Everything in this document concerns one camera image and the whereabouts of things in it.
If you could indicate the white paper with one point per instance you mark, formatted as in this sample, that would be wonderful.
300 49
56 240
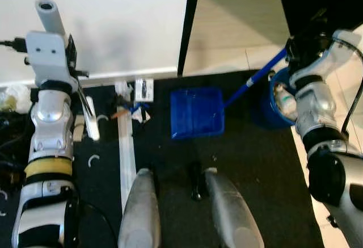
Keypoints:
121 88
143 116

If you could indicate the small brown stick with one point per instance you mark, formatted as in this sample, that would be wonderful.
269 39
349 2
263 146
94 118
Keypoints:
119 113

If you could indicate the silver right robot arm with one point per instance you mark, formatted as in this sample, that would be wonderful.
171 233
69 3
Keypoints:
317 109

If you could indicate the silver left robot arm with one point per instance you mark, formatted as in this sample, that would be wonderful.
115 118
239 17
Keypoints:
51 129

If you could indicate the white floor strip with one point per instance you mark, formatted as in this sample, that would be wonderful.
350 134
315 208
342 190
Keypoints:
126 151

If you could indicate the black floor mat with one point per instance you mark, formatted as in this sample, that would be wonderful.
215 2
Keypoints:
255 174

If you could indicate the clear plastic bottle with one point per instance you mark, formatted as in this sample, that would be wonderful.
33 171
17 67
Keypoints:
283 103

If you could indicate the beige paper strip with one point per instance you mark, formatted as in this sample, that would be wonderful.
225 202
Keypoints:
79 129

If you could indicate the small blue scrap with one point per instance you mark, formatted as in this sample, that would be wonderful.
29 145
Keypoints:
135 108

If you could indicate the crumpled clear plastic bag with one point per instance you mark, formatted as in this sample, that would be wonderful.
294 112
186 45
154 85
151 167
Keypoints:
16 96

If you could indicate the blue plastic bucket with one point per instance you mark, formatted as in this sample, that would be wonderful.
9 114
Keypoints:
264 112

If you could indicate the grey robot left leg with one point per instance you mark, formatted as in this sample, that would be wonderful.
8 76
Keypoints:
139 214

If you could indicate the grey robot leg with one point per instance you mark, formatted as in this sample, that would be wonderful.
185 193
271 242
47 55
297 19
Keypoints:
139 214
232 214

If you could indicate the grey robot right leg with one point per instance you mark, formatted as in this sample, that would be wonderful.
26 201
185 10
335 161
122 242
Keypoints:
232 214

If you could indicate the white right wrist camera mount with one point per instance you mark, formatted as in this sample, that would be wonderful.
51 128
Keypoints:
340 41

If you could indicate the black door frame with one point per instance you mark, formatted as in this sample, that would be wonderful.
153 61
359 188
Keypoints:
190 21

